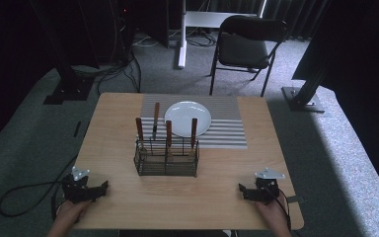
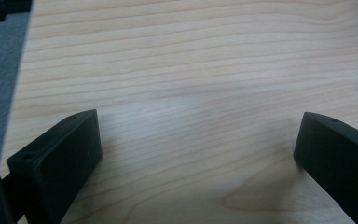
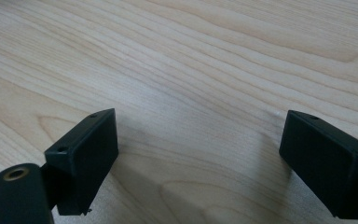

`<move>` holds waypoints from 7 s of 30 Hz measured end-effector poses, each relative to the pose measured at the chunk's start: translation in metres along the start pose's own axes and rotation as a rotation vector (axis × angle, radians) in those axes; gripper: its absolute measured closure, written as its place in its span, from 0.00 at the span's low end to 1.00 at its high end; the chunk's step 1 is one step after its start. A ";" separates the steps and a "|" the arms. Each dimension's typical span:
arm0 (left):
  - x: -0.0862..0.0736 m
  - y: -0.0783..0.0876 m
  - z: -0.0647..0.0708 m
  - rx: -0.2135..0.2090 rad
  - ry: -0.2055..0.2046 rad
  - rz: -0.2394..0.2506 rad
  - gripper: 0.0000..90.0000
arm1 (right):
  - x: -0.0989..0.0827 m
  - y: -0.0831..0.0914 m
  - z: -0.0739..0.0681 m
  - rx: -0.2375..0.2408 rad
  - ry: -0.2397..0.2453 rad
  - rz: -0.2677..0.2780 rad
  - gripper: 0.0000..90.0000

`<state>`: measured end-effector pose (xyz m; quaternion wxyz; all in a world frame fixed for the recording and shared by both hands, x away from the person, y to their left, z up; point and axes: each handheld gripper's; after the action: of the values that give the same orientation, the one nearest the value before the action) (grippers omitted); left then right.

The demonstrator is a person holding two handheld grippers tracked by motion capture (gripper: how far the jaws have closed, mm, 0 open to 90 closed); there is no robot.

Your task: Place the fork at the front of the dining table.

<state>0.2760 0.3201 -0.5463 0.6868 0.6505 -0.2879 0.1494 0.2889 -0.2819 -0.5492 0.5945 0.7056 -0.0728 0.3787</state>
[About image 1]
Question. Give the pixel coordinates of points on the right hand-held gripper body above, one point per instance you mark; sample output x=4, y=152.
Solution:
x=267, y=189

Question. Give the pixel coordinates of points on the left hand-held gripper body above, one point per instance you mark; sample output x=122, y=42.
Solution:
x=75, y=191

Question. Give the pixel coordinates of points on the person's left hand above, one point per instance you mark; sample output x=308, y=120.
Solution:
x=70, y=212

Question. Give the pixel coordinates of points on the person's right hand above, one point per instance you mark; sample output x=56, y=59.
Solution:
x=271, y=214

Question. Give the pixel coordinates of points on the grey tape piece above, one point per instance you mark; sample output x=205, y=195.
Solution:
x=295, y=198

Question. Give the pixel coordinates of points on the small black bar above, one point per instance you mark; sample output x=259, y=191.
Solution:
x=77, y=129

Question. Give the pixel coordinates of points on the grey striped placemat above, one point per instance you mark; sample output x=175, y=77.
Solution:
x=225, y=128

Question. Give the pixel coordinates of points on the white round plate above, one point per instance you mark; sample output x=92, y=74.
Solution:
x=186, y=118

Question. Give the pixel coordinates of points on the black metal stand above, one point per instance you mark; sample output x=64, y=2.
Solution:
x=67, y=75
x=304, y=95

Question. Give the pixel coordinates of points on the black folding chair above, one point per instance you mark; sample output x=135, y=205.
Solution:
x=243, y=49

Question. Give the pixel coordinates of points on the white desk frame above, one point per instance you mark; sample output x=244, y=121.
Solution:
x=190, y=19

